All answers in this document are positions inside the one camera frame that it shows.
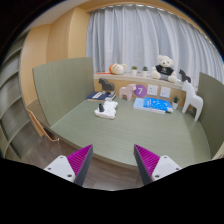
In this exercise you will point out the small black charger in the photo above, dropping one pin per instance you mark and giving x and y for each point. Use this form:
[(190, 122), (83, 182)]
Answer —
[(101, 107)]

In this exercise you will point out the wooden window ledge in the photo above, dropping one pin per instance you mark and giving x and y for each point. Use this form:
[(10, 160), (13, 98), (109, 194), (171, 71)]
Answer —
[(133, 78)]

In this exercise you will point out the small dark horse figurine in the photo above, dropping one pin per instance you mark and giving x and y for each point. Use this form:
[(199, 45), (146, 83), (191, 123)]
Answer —
[(183, 75)]

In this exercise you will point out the white wall socket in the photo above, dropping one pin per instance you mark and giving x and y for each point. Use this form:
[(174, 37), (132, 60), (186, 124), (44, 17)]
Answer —
[(165, 92), (152, 90)]

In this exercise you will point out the bright blue book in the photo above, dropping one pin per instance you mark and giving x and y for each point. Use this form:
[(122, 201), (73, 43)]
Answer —
[(156, 104)]

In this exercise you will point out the light blue book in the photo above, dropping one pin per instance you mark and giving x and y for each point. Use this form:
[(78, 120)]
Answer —
[(137, 104)]

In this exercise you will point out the large white horse figurine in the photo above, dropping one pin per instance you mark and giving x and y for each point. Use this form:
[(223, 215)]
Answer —
[(191, 98)]

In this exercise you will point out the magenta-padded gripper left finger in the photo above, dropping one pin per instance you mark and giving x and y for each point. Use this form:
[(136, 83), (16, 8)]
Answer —
[(58, 166)]

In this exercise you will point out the cream teddy bear black shirt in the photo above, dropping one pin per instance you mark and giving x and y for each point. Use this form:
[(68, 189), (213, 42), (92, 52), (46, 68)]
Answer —
[(164, 63)]

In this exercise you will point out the wooden chair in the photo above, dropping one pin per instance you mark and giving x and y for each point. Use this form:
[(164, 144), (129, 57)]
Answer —
[(35, 121)]

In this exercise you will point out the small plant in white pot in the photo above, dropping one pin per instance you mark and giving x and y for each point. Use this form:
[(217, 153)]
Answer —
[(134, 72), (175, 105), (145, 73)]

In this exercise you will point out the round purple number sign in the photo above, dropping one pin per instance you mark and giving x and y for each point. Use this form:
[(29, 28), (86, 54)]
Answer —
[(141, 90)]

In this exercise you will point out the white bear-shaped power strip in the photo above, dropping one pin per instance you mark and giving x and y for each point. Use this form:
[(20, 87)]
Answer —
[(110, 112)]

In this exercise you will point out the pink horse figurine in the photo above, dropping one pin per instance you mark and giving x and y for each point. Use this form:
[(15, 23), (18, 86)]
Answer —
[(128, 90)]

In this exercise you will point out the grey curtain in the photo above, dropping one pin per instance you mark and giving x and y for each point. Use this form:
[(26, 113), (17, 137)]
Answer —
[(133, 33)]

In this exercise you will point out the dark grey horse figurine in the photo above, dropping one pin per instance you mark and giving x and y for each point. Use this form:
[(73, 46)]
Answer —
[(106, 85)]

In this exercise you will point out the grey shelf unit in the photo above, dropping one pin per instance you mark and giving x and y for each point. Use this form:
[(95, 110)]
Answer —
[(13, 100)]

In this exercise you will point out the round cream and orange plush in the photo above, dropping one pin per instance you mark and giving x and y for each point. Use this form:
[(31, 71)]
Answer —
[(117, 69)]

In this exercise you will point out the green desk divider panel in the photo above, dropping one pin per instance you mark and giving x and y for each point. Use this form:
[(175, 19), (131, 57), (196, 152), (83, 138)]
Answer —
[(63, 86), (213, 110)]

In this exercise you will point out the navy blue book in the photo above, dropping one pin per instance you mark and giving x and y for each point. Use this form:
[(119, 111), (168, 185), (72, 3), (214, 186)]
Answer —
[(95, 96)]

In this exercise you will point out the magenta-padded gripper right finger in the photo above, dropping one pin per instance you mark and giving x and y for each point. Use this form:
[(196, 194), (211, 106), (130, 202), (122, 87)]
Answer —
[(166, 166)]

